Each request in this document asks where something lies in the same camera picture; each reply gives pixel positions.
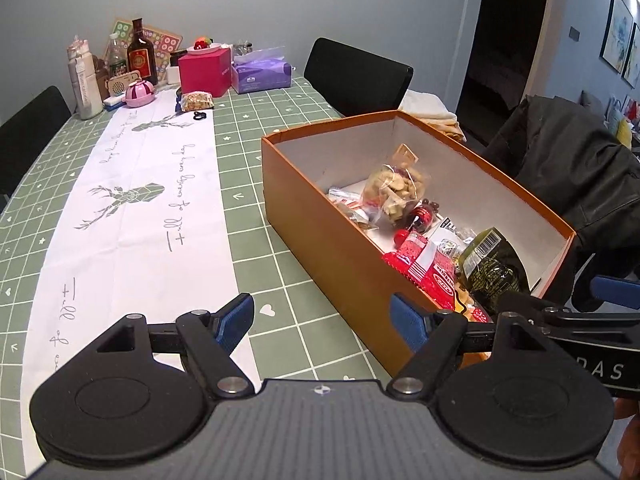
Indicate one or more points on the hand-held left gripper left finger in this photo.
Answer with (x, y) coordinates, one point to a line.
(235, 319)

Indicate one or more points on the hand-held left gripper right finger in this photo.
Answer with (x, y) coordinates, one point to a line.
(407, 324)

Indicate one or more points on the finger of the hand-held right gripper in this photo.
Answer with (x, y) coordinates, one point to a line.
(575, 321)
(617, 287)

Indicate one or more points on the round yellow snack packet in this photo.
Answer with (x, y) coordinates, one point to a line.
(465, 305)

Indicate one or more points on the red snack packet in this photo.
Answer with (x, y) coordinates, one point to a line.
(425, 265)

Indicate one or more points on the dark green snack packet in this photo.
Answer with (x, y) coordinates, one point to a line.
(492, 270)

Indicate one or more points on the small cola bottle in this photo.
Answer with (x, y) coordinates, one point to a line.
(419, 217)

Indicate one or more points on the orange cardboard box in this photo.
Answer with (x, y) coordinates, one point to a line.
(325, 240)

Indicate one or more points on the clear bag of beige snacks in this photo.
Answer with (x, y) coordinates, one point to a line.
(395, 185)

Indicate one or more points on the white packet with orange sticks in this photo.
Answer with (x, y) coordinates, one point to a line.
(345, 196)

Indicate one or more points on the person's right hand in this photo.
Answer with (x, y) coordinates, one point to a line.
(630, 455)

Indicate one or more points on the white table runner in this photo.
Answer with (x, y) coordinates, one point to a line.
(150, 220)

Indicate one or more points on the dark jacket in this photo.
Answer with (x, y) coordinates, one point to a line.
(575, 160)

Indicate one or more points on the green checked tablecloth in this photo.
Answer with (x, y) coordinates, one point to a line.
(240, 175)

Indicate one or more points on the black clip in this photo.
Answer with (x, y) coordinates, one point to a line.
(199, 115)

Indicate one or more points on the white folded cloth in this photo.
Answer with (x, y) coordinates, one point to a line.
(425, 107)

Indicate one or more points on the small bag of nuts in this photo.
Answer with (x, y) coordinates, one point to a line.
(197, 101)

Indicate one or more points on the pink round gadget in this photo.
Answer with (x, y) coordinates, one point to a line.
(140, 95)

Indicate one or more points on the purple tissue box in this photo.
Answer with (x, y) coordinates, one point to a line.
(262, 76)

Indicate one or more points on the pink box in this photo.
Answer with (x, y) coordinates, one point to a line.
(205, 75)

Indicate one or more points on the blue and white flat box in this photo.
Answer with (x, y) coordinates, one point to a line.
(113, 104)

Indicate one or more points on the white cup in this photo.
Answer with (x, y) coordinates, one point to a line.
(174, 75)

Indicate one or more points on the black chair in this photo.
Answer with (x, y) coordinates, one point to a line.
(30, 130)
(355, 75)

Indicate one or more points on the small wooden radio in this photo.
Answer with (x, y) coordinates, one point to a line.
(120, 86)

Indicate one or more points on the white plate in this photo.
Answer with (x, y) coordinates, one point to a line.
(204, 50)

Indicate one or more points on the dark brown glass bottle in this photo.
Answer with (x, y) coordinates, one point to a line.
(141, 60)

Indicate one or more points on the small brown bottle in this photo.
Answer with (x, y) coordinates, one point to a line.
(102, 77)

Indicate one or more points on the white water bottle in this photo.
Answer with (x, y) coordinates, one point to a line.
(86, 85)

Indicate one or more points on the red fruit ornament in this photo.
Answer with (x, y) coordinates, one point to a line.
(202, 42)

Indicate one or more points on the dotted game board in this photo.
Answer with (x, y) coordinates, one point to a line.
(167, 45)

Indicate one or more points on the clear plastic bottle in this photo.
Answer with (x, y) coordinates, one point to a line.
(116, 60)

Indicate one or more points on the framed wall picture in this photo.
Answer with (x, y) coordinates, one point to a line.
(616, 30)
(634, 57)

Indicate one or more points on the dark wall switch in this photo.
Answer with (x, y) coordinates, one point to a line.
(574, 34)

